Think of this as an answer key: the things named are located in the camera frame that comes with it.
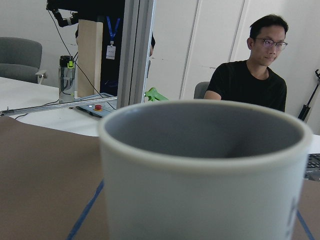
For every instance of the white ribbed mug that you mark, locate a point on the white ribbed mug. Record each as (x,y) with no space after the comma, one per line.
(202,170)

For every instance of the silver reacher grabber tool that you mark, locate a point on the silver reacher grabber tool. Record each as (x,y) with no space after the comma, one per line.
(152,94)

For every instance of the seated person in black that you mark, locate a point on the seated person in black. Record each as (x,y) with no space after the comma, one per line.
(252,81)

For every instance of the clear water bottle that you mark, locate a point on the clear water bottle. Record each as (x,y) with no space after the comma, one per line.
(66,77)

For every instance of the black tripod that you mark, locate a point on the black tripod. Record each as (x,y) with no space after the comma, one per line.
(306,107)

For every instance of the grey chair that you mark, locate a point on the grey chair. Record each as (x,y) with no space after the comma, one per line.
(20,59)

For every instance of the black keyboard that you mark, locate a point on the black keyboard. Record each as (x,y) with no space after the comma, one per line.
(312,171)

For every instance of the aluminium frame post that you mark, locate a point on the aluminium frame post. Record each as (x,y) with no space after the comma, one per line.
(135,51)

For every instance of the wooden post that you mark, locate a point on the wooden post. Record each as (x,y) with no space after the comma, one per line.
(89,41)

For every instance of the standing person with lanyard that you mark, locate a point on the standing person with lanyard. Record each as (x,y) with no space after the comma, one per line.
(111,14)

